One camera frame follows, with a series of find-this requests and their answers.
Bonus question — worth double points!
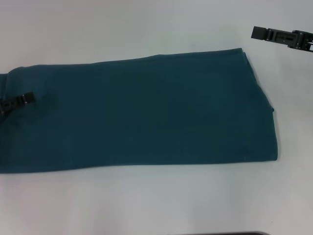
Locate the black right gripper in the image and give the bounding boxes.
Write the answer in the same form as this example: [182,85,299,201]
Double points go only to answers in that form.
[250,26,313,53]

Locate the teal t-shirt with FREE print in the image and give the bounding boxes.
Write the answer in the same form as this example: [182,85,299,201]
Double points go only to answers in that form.
[0,47,279,174]

